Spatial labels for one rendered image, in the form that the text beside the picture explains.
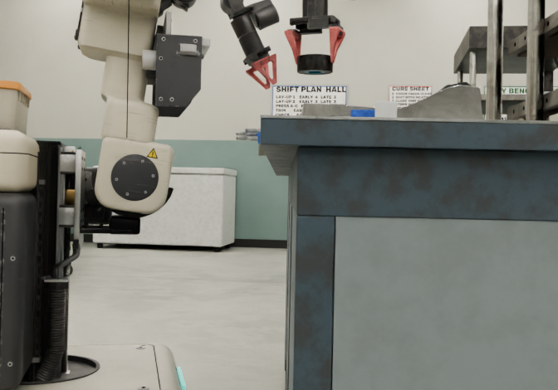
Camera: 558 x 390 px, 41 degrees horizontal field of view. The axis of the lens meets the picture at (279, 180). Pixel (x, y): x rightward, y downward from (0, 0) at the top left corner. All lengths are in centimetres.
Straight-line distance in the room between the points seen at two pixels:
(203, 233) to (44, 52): 330
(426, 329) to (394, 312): 5
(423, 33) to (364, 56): 73
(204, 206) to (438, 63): 322
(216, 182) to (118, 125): 658
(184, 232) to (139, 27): 668
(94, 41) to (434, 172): 98
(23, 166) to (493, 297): 94
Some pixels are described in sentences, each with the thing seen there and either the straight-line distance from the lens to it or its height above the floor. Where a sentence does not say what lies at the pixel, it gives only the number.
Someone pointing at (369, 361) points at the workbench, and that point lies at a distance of 100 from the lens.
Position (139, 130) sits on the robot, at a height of 83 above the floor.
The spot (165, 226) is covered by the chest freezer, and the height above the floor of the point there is 26.
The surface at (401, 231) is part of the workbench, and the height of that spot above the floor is 65.
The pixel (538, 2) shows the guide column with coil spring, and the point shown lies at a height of 134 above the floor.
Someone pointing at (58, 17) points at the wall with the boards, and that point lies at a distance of 1002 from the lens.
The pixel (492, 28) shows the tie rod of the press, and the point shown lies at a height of 134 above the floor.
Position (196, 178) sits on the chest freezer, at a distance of 829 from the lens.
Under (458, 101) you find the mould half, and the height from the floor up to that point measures 90.
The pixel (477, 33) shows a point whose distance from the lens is 628.
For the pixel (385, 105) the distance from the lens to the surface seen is 124.
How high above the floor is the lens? 70
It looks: 1 degrees up
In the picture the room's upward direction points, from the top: 1 degrees clockwise
